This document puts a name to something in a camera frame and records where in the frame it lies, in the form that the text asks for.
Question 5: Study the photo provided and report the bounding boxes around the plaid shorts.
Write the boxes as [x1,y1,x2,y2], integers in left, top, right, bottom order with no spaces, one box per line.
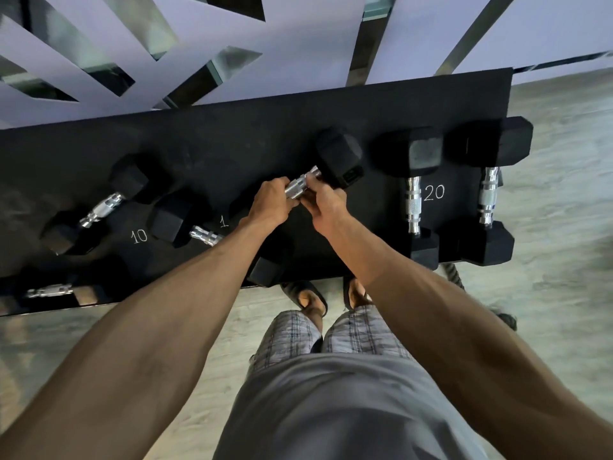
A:
[246,305,413,375]

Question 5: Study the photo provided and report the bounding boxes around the person's left forearm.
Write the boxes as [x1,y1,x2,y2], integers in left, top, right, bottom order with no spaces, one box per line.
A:
[0,219,279,460]

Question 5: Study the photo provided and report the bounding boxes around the person's right forearm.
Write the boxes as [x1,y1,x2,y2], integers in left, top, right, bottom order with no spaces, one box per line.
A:
[318,216,613,460]

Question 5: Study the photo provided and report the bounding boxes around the person's right hand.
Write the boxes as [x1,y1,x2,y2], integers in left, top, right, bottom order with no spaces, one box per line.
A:
[301,175,349,238]

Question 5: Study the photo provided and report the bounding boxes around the black rubber dumbbell mat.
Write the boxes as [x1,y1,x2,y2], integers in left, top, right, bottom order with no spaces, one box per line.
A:
[0,68,514,317]

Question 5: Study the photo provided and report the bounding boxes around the white cutout partition panel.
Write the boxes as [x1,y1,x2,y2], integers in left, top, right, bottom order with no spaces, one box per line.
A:
[0,0,613,130]

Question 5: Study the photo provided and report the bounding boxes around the grey shirt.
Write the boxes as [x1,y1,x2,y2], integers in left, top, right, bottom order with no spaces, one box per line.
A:
[213,352,490,460]

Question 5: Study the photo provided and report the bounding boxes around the person's right black sandal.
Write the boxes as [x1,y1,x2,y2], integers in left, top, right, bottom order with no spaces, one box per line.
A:
[342,277,374,312]

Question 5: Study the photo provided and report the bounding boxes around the large black hex dumbbell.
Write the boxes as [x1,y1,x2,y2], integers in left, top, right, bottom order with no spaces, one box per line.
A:
[448,117,534,268]
[375,129,444,272]

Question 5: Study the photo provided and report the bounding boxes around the person's black sandal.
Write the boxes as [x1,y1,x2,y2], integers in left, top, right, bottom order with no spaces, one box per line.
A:
[342,277,374,312]
[280,280,329,318]

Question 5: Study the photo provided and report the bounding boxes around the person's left black sandal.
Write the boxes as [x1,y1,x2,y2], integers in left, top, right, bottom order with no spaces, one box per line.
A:
[280,280,329,318]

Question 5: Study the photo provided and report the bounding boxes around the black battle rope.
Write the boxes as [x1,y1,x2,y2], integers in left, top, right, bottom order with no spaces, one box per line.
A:
[441,262,519,332]

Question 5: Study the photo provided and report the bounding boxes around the black hex dumbbell chrome handle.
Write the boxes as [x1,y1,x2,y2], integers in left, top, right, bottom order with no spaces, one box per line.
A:
[146,189,289,288]
[0,267,105,313]
[229,126,365,221]
[41,153,167,257]

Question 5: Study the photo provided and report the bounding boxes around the person's left hand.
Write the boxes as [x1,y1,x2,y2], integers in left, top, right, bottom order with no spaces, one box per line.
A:
[245,177,301,232]

